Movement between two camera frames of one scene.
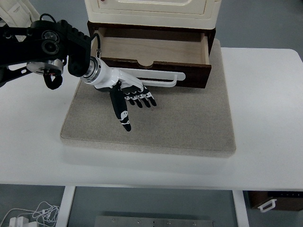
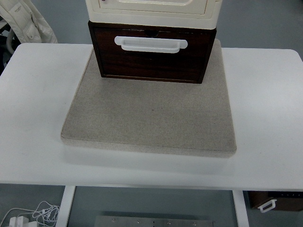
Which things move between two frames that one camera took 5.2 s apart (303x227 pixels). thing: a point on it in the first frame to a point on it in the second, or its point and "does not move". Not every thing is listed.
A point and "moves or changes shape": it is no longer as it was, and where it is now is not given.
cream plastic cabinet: x=202 y=14 does not move
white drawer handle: x=140 y=73 to x=150 y=44
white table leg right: x=241 y=208 does not move
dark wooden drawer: x=186 y=52 moves or changes shape
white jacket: x=18 y=13 does not move
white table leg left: x=65 y=206 does not move
